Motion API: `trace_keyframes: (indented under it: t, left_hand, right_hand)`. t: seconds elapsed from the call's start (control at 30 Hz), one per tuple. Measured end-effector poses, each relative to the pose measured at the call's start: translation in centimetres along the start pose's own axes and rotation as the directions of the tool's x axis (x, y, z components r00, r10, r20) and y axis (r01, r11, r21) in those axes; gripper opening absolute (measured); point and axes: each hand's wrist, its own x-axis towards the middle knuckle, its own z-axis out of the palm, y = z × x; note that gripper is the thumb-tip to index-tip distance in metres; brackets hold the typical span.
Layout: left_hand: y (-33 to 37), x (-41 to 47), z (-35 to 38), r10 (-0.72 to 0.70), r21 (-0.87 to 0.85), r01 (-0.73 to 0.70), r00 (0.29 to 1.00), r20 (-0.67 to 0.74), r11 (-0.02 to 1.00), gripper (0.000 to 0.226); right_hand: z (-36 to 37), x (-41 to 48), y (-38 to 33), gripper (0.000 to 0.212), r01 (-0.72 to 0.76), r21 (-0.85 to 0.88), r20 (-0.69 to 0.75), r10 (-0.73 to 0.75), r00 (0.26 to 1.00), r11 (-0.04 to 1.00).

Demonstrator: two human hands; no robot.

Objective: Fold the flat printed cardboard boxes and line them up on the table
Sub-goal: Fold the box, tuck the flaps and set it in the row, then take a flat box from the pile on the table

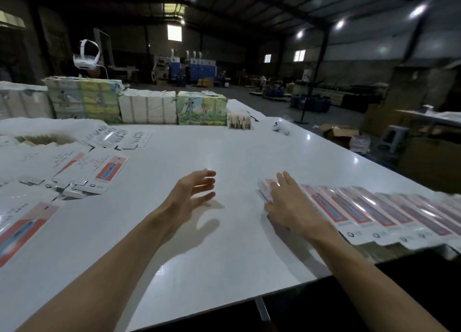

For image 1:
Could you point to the small beige card stack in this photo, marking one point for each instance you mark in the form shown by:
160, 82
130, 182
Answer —
239, 122

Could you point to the white plastic bags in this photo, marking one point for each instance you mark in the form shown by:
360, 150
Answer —
360, 145

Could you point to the tall cardboard box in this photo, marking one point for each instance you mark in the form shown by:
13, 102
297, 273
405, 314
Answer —
396, 109

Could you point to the square bright window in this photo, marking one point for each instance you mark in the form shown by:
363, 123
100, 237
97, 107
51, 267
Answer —
174, 32

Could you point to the person's left forearm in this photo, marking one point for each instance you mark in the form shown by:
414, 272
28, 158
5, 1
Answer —
101, 281

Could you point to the black floor stand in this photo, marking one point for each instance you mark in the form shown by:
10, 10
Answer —
308, 101

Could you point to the person's right hand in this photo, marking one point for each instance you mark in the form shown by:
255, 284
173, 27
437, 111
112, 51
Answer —
292, 207

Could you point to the small wall window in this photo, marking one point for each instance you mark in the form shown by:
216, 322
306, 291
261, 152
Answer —
267, 57

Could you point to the white headset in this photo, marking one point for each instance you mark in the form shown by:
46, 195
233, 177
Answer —
86, 57

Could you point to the small white object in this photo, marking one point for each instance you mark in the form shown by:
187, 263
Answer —
281, 127

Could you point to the pile of white sheets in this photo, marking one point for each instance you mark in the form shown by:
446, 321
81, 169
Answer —
443, 116

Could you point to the large cardboard box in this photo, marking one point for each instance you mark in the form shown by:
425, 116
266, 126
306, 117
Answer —
432, 162

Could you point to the open cardboard box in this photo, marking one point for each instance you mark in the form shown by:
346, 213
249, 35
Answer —
337, 134

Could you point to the small black tool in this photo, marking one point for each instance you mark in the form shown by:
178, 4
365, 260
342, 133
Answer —
253, 116

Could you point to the person's right forearm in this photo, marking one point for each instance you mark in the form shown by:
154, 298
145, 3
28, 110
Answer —
382, 285

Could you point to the pile of carton blanks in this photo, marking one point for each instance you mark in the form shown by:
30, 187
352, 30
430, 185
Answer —
40, 184

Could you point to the double wall window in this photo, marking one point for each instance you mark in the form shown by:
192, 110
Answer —
299, 55

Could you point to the person's left hand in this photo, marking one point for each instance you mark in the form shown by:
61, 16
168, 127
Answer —
186, 197

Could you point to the green printed carton bundle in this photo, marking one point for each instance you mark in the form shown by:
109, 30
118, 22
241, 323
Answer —
202, 109

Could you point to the blue machine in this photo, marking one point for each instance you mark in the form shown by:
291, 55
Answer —
198, 70

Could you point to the green yellow carton bundle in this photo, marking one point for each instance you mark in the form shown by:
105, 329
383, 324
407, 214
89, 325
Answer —
83, 100

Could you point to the white stool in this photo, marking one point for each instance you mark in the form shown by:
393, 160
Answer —
395, 137

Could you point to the row of white cartons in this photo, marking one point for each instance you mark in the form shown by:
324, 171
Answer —
25, 101
148, 107

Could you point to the blue bins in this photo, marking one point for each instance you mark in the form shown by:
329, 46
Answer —
310, 103

